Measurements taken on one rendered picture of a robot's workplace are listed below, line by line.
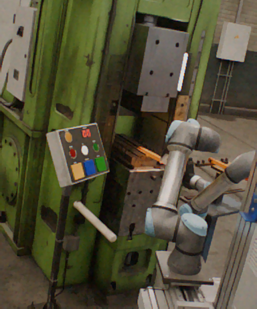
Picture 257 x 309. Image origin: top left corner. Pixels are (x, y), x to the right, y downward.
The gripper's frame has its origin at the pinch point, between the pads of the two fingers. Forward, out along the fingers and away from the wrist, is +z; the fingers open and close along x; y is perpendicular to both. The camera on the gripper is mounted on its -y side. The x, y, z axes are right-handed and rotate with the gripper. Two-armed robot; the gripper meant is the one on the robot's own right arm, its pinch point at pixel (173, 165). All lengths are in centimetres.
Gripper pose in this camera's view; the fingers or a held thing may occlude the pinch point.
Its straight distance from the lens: 272.9
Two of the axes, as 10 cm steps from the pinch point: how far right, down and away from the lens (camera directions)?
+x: 8.3, -0.1, 5.6
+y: -1.6, 9.5, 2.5
